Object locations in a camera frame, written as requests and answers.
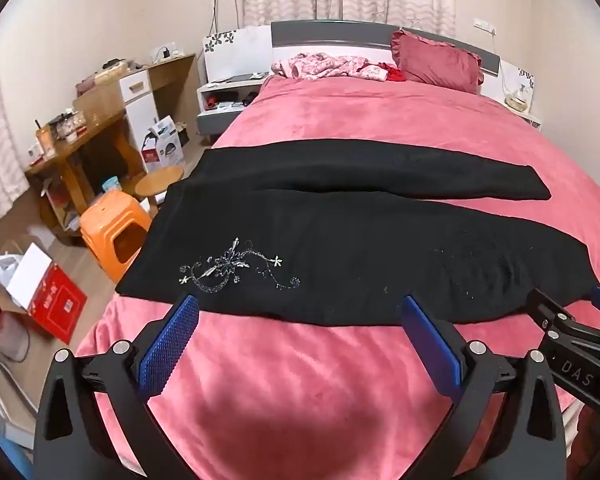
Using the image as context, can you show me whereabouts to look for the white plastic bag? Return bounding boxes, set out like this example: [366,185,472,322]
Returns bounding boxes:
[0,250,26,294]

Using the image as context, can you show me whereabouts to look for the red cloth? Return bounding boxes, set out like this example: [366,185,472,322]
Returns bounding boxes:
[357,62,407,82]

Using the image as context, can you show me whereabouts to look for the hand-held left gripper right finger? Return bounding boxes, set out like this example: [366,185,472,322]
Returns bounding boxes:
[401,295,566,480]

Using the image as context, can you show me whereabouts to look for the white floral wall panel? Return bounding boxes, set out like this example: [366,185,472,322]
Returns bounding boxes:
[203,27,273,83]
[497,59,536,107]

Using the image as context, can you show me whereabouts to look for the red ruffled pillow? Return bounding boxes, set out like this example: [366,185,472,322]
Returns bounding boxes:
[391,30,485,94]

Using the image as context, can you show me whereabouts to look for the black pants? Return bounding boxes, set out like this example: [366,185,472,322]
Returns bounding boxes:
[115,141,600,329]

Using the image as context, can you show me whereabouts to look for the round wooden stool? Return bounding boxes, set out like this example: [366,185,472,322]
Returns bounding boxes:
[134,165,186,217]

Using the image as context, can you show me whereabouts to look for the pink bed blanket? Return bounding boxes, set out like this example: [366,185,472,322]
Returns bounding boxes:
[72,72,600,480]

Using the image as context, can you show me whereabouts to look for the white appliance carton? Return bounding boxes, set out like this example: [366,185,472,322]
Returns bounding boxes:
[141,116,186,174]

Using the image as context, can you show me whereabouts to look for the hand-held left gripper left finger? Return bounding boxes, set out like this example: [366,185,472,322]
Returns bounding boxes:
[32,294,201,480]

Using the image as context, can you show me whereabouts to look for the cluster of desk bottles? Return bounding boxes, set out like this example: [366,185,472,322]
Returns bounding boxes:
[27,107,89,166]

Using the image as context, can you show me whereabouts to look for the grey and white headboard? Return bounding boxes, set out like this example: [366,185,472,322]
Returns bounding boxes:
[271,20,501,79]

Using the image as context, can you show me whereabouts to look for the wooden cabinet with white drawer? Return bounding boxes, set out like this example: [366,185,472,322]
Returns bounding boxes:
[74,53,197,162]

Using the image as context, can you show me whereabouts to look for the wooden desk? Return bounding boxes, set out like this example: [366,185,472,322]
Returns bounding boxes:
[25,109,132,247]

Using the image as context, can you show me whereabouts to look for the orange plastic stool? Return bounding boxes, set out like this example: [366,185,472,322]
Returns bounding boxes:
[79,190,154,284]

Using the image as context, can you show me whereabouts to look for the pink floral clothes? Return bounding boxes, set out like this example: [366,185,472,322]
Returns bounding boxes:
[271,52,388,82]

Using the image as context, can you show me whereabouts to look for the red cardboard box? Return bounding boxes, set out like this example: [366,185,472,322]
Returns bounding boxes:
[6,242,89,346]

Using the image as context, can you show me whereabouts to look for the white bedside nightstand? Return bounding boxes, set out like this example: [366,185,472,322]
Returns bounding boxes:
[196,74,272,137]
[502,100,544,132]

